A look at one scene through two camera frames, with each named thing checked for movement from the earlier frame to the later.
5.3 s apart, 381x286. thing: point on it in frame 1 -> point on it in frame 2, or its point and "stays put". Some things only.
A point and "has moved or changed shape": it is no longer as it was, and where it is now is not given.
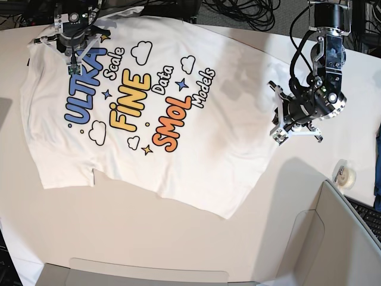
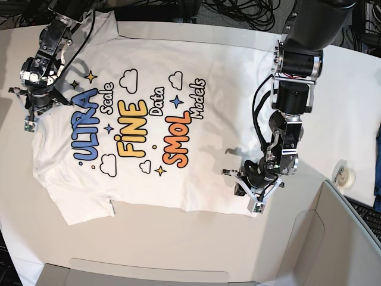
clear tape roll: [343, 175] stays put
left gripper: [72, 37] -> [43, 98]
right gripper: [298, 104] -> [258, 174]
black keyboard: [371, 216] stays put
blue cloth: [377, 180] stays put
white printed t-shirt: [181, 109] has moved or changed shape
